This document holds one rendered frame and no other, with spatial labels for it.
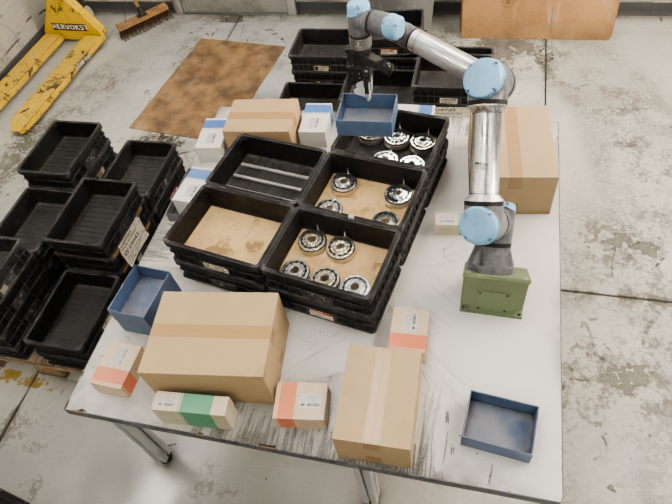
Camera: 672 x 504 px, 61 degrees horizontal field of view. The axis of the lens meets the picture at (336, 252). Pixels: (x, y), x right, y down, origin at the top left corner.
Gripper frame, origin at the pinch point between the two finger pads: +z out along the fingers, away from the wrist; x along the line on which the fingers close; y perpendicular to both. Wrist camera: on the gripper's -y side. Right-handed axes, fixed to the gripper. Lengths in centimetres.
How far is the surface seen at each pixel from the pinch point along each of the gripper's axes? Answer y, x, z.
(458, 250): -37, 29, 44
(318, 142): 30, -19, 38
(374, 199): -4.3, 20.7, 30.9
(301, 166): 28.9, 6.6, 30.2
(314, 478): 10, 98, 119
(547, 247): -69, 23, 44
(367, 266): -8, 52, 33
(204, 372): 31, 103, 30
